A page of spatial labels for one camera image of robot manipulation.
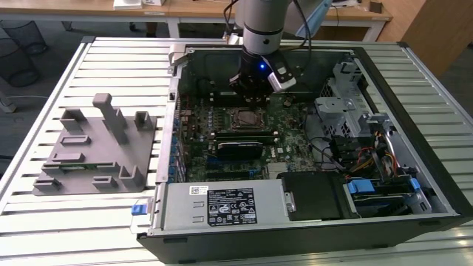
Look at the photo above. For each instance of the grey parts rack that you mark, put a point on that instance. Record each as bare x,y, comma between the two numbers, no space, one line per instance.
110,155

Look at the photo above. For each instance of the silver chipset heatsink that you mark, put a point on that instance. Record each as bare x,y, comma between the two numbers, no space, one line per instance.
277,169

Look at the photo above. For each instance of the green motherboard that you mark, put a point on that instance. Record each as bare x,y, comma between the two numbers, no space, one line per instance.
295,144

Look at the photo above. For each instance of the silver power supply unit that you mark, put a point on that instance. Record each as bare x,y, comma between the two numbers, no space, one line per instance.
177,205

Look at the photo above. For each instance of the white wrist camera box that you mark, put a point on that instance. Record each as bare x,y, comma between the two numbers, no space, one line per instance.
279,76

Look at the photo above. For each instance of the black graphics card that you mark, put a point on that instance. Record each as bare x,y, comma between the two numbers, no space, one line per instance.
239,152

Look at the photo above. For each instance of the blue disk carrier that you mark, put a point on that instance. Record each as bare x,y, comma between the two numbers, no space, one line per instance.
359,187

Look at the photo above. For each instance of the green RAM stick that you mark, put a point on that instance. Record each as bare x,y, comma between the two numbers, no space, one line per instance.
90,166

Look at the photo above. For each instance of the silver CPU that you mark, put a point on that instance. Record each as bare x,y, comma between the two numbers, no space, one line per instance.
249,118

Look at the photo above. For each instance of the small white box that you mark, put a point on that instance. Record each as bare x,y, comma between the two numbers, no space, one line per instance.
153,2

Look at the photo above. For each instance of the silver drive cage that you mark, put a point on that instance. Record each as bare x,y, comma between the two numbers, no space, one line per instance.
330,106

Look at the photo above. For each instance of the silver disk bay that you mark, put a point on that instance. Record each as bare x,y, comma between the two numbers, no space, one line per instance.
425,205

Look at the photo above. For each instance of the black PC case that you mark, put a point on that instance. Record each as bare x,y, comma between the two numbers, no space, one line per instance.
258,243

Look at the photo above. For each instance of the white stand foot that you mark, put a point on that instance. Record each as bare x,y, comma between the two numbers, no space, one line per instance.
9,107

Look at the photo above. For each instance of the black expansion slot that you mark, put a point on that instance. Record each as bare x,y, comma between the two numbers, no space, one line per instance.
229,175

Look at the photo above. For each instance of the CPU socket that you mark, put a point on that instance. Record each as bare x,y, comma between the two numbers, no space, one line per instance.
249,130

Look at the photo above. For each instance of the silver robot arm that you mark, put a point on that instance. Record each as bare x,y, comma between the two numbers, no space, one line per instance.
262,27

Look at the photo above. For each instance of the small brown box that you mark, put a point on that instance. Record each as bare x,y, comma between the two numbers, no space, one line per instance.
375,7

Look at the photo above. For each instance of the silver coin cell battery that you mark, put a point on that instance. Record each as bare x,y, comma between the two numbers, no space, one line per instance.
286,103

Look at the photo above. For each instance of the wooden cabinet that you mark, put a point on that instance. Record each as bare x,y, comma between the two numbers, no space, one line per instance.
435,27

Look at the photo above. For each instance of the black fan shroud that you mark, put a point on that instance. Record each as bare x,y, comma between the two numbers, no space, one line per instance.
317,196

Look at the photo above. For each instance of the wooden desk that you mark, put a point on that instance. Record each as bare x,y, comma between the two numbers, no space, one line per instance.
191,9

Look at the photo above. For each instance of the blue case latch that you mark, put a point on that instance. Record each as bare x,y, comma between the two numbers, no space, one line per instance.
138,210

